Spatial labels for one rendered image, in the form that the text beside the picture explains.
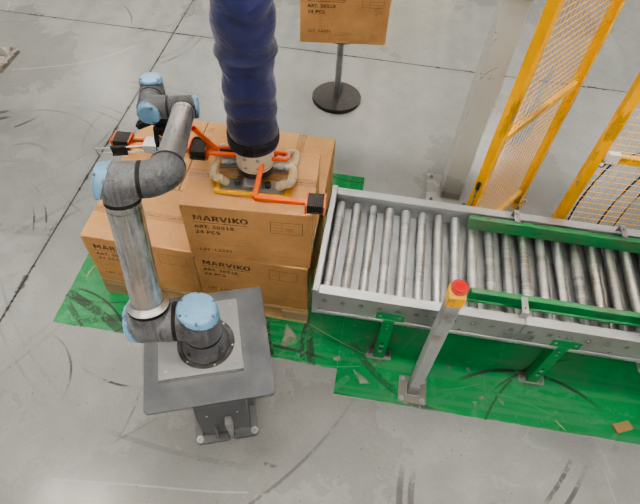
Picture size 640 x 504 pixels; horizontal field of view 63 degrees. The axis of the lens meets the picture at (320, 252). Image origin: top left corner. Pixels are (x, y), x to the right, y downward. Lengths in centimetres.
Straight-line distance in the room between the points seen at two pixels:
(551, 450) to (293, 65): 353
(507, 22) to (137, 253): 213
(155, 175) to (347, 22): 251
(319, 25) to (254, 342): 241
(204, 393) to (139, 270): 58
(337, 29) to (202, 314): 251
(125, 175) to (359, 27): 259
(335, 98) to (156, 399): 300
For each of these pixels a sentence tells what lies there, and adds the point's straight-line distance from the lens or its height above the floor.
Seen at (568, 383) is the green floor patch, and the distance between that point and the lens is 330.
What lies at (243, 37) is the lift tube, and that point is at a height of 171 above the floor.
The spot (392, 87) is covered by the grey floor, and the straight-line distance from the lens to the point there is 469.
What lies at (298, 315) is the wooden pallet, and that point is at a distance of 304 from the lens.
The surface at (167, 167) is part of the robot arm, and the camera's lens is 167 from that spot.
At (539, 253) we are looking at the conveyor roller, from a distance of 298.
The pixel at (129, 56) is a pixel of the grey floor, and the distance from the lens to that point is 513.
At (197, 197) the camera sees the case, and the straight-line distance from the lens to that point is 244.
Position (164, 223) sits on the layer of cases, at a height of 54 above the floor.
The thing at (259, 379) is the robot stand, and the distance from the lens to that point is 214.
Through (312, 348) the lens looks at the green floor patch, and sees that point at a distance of 303.
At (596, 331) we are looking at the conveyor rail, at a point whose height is 59.
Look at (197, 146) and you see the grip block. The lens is 245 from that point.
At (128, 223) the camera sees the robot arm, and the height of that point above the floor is 144.
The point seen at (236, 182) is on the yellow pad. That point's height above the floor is 99.
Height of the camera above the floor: 272
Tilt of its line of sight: 53 degrees down
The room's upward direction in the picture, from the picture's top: 4 degrees clockwise
